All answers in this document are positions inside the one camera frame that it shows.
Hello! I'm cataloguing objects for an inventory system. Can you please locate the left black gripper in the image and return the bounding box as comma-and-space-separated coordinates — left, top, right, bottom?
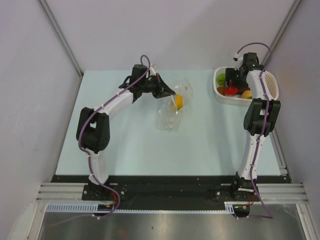
139, 73, 175, 99

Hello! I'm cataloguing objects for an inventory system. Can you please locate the red toy tomato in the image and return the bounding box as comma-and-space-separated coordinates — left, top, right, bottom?
223, 80, 238, 96

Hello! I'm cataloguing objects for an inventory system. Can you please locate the green toy apple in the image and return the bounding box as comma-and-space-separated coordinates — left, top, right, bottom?
216, 73, 226, 86

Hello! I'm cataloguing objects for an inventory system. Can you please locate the clear zip top bag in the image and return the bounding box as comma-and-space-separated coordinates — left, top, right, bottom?
155, 78, 194, 130

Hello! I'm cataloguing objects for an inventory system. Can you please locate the pink yellow toy peach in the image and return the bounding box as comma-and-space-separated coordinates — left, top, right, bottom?
240, 90, 253, 100

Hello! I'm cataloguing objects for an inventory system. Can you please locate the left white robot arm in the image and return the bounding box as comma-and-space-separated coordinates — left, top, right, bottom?
76, 64, 176, 200

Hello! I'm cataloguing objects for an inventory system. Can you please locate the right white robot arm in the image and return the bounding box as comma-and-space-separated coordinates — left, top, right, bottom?
225, 52, 281, 201

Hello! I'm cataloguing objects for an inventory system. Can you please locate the brown toy kiwi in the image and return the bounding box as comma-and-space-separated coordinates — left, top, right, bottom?
217, 85, 225, 96

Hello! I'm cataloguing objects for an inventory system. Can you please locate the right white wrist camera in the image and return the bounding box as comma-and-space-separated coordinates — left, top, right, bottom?
233, 53, 243, 71

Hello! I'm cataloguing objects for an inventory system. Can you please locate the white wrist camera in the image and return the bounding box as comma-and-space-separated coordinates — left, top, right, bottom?
149, 63, 158, 77
233, 53, 243, 71

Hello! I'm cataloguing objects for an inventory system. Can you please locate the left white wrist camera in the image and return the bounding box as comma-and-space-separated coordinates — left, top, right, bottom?
149, 63, 158, 77

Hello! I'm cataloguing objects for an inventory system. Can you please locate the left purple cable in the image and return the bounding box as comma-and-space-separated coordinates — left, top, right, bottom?
77, 54, 152, 223

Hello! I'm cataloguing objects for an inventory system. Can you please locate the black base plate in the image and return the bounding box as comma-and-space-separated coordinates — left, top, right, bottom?
51, 175, 248, 210

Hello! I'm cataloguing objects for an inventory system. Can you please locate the aluminium frame rail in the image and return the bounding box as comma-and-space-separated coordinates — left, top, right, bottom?
36, 183, 309, 204

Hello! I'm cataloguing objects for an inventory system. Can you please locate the white slotted cable duct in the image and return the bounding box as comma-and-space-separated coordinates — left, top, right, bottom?
45, 202, 235, 215

